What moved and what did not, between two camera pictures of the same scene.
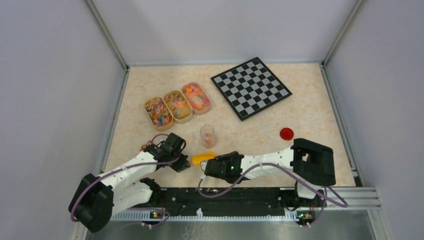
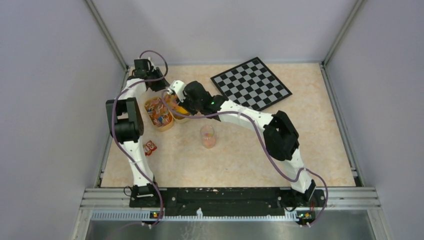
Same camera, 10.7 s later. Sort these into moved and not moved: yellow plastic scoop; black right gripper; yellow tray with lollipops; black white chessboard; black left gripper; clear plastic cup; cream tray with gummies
Moved: black left gripper; yellow plastic scoop; black right gripper
Not moved: clear plastic cup; yellow tray with lollipops; black white chessboard; cream tray with gummies
